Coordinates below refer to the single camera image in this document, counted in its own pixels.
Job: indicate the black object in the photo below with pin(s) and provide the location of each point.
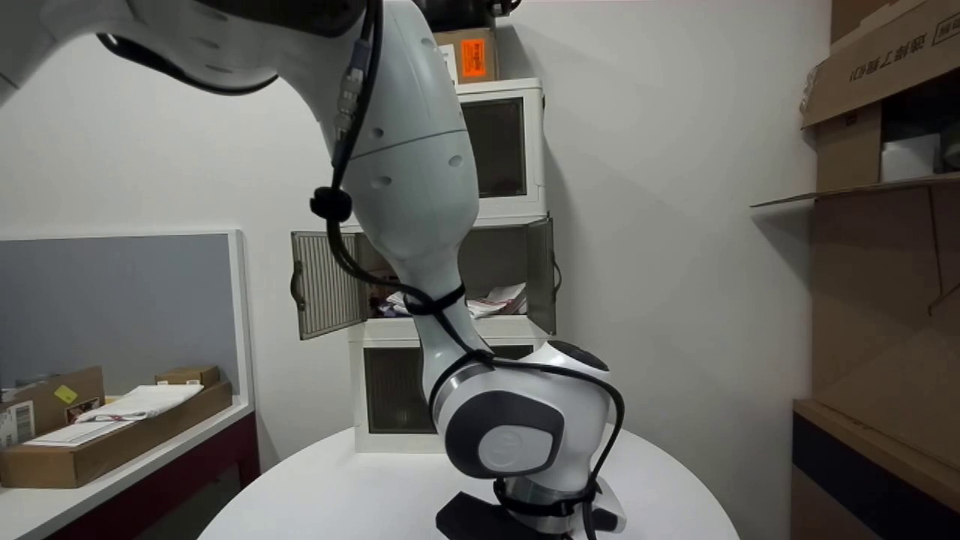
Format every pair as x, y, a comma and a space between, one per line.
466, 9

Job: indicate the small cardboard box orange label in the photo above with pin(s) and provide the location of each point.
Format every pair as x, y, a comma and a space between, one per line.
472, 62

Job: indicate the large cardboard shelf unit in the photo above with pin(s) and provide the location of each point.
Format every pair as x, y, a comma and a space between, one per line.
881, 288

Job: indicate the cardboard box yellow sticker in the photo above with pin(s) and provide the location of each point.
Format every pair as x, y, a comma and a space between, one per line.
40, 399

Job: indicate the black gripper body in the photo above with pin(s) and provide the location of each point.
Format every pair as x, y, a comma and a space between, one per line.
481, 519

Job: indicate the white stacked cabinet unit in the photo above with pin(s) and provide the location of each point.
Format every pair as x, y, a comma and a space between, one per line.
512, 212

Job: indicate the flat cardboard tray box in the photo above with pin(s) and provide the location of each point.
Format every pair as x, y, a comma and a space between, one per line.
110, 450

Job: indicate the printed cardboard box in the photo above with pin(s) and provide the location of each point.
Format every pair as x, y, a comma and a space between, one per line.
890, 62

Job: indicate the brown low cabinet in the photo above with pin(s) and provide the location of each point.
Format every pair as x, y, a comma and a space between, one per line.
881, 468

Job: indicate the clear glass cabinet door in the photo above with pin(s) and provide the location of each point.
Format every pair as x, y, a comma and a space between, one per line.
495, 151

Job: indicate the white paper stack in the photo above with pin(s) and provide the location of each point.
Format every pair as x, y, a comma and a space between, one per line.
130, 405

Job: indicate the dark red desk white top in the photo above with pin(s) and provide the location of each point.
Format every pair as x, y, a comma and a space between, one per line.
62, 500

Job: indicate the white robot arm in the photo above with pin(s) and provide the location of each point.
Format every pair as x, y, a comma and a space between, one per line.
409, 151

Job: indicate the grey partition panel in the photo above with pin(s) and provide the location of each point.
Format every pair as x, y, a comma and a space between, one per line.
110, 309

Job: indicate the ribbed glass cabinet door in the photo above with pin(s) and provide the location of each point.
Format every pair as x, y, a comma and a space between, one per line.
320, 287

